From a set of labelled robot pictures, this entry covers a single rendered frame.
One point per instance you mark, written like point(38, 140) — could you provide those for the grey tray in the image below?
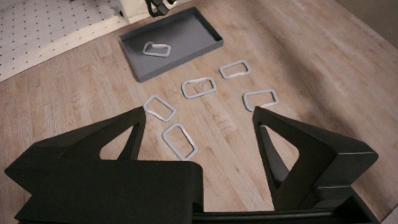
point(188, 33)

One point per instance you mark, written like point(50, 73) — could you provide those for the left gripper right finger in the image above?
point(325, 158)

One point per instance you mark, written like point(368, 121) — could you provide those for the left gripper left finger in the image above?
point(86, 142)

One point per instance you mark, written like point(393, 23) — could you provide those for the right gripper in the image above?
point(161, 7)

